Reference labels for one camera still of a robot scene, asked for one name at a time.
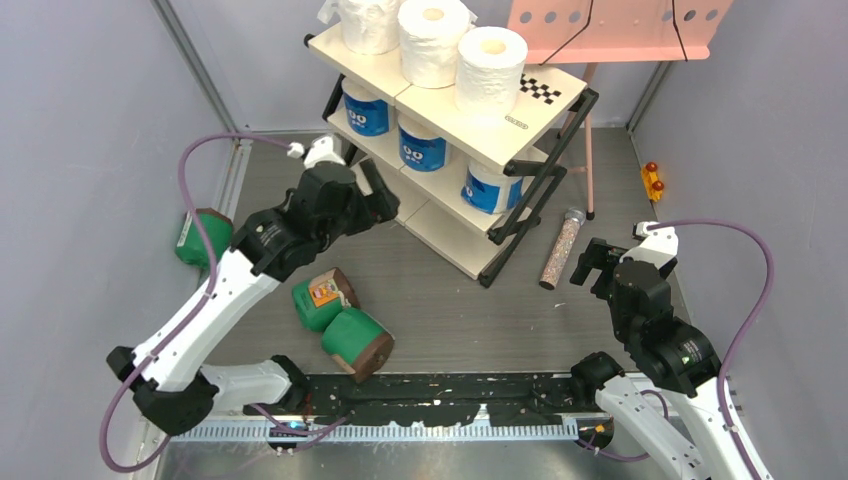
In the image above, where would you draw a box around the glitter microphone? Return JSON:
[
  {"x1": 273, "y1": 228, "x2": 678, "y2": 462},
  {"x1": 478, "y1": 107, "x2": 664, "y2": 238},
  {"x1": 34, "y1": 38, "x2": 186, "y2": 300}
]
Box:
[{"x1": 539, "y1": 208, "x2": 587, "y2": 290}]

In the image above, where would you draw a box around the white paper towel roll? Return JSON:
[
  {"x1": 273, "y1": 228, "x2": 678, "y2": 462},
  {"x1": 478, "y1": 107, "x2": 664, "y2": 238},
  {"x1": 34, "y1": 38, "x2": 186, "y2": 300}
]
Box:
[
  {"x1": 398, "y1": 0, "x2": 477, "y2": 89},
  {"x1": 454, "y1": 26, "x2": 529, "y2": 117},
  {"x1": 317, "y1": 0, "x2": 402, "y2": 55}
]

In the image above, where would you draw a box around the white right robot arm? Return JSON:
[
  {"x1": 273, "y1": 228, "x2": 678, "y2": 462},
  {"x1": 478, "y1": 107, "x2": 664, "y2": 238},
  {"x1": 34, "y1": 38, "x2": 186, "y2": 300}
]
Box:
[{"x1": 570, "y1": 234, "x2": 772, "y2": 479}]

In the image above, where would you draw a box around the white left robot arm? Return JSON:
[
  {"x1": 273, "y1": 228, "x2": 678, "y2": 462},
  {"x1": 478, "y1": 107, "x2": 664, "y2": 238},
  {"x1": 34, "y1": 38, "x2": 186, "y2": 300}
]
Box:
[{"x1": 107, "y1": 159, "x2": 400, "y2": 436}]

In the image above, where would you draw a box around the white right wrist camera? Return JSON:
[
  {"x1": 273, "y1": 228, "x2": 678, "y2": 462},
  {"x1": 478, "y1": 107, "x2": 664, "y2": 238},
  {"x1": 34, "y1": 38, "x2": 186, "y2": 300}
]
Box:
[{"x1": 625, "y1": 221, "x2": 679, "y2": 269}]

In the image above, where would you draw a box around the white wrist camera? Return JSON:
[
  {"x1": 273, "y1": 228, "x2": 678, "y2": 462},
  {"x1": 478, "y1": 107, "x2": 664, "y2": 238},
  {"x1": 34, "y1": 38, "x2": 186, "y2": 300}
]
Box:
[
  {"x1": 286, "y1": 134, "x2": 346, "y2": 170},
  {"x1": 625, "y1": 221, "x2": 679, "y2": 269}
]

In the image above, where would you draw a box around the green package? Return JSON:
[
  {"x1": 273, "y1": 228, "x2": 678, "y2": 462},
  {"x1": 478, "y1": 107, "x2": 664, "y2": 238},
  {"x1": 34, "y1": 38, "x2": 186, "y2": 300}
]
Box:
[
  {"x1": 321, "y1": 307, "x2": 395, "y2": 384},
  {"x1": 291, "y1": 268, "x2": 361, "y2": 332},
  {"x1": 174, "y1": 208, "x2": 234, "y2": 270}
]

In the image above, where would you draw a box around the cream three-tier shelf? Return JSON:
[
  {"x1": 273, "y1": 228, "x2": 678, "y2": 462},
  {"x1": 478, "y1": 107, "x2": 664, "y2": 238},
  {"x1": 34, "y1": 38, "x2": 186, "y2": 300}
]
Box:
[{"x1": 303, "y1": 25, "x2": 599, "y2": 287}]

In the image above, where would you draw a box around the yellow toy with orange balls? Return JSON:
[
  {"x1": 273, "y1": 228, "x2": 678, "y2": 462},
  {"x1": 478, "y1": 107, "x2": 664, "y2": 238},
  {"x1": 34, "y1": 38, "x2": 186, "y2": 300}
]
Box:
[{"x1": 641, "y1": 162, "x2": 665, "y2": 203}]

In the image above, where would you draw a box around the blue paper towel roll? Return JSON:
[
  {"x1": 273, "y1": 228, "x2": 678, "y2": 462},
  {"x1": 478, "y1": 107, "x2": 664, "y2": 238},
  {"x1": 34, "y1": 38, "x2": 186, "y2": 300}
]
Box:
[
  {"x1": 398, "y1": 114, "x2": 451, "y2": 172},
  {"x1": 342, "y1": 77, "x2": 397, "y2": 137},
  {"x1": 460, "y1": 160, "x2": 524, "y2": 215}
]

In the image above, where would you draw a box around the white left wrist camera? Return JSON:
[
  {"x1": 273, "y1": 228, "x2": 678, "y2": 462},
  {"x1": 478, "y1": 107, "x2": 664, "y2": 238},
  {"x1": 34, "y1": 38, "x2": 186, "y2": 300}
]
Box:
[{"x1": 286, "y1": 134, "x2": 346, "y2": 170}]

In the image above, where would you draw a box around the pink music stand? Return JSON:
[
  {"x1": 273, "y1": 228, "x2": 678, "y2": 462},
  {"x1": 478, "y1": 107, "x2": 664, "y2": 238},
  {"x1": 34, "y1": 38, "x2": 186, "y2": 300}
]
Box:
[{"x1": 507, "y1": 0, "x2": 735, "y2": 221}]

